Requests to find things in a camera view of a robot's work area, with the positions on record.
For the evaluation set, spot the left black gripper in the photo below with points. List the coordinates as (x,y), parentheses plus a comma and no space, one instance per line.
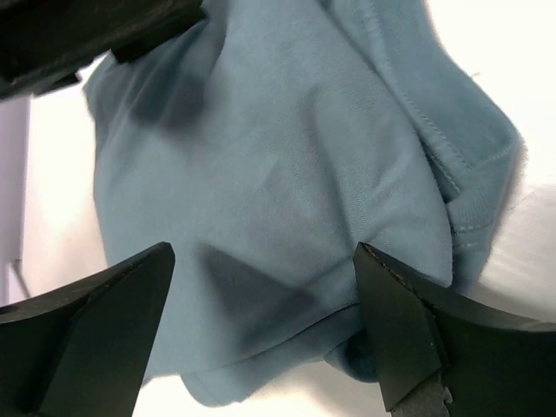
(45,43)

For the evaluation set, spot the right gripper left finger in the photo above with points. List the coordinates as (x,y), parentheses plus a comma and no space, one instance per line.
(82,349)

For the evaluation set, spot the blue-grey t-shirt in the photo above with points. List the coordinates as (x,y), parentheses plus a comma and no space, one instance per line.
(265,143)

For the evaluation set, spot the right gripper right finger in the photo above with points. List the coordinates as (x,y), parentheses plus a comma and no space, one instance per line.
(438,353)

